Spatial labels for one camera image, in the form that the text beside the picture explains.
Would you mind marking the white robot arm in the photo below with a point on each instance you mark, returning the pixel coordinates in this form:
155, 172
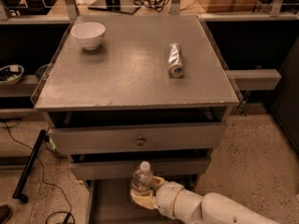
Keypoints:
213, 208

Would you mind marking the dark shoe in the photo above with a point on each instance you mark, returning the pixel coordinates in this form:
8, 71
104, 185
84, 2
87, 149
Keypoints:
5, 213

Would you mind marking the grey side shelf rail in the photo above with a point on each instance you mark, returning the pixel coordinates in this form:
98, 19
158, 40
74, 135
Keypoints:
255, 80

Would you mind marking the clear plastic water bottle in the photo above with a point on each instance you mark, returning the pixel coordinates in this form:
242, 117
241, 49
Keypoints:
142, 177

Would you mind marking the bottom open grey drawer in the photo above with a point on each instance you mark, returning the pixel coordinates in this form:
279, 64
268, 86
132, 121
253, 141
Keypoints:
112, 204

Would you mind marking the middle grey drawer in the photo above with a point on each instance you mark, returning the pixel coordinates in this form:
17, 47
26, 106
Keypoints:
125, 169

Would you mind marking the top grey drawer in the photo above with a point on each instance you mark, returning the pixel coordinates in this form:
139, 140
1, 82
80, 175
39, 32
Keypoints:
112, 139

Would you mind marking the black bar on floor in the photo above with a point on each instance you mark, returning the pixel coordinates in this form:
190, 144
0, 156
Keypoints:
18, 192

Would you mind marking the silver foil-wrapped can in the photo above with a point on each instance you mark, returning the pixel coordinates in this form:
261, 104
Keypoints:
174, 58

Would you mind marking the black monitor stand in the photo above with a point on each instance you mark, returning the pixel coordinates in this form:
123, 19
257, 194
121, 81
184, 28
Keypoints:
120, 6

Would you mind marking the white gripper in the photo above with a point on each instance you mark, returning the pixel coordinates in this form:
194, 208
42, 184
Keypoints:
167, 195

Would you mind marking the grey drawer cabinet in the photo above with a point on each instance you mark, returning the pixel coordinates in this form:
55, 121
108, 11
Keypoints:
125, 82

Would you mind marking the white ceramic bowl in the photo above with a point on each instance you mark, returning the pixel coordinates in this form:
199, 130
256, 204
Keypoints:
90, 35

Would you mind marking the bowl with dark items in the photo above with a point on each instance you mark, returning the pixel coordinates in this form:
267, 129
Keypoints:
11, 74

